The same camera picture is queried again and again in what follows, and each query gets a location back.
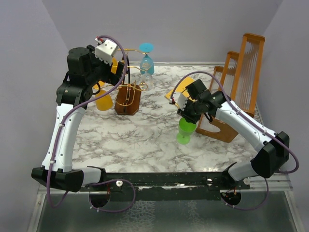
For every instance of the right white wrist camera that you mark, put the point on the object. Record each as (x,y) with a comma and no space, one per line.
(179,100)

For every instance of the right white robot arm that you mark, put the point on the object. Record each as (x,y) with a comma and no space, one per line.
(271,147)

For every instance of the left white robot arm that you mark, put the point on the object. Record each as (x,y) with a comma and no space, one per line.
(87,66)

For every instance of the wooden string harp rack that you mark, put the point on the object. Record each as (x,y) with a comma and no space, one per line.
(239,77)

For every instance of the aluminium frame rail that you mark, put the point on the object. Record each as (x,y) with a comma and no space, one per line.
(278,182)

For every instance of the gold wire wine glass rack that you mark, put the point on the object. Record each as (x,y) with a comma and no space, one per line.
(128,98)

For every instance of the green plastic goblet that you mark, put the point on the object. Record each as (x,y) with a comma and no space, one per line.
(185,130)

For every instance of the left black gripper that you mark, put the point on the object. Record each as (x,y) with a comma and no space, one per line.
(109,78)

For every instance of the clear wine glass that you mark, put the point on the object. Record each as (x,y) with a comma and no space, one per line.
(146,82)

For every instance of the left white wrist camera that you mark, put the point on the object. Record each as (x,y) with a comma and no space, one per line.
(105,50)

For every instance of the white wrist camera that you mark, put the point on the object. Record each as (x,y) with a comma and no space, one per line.
(179,100)
(105,50)

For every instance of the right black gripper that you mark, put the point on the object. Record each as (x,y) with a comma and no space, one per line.
(184,114)

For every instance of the orange plastic goblet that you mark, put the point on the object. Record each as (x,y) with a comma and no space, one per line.
(104,103)
(114,65)

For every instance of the yellow booklet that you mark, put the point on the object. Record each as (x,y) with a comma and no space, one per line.
(181,89)

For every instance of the blue plastic goblet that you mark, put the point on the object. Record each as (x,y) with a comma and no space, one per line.
(146,63)

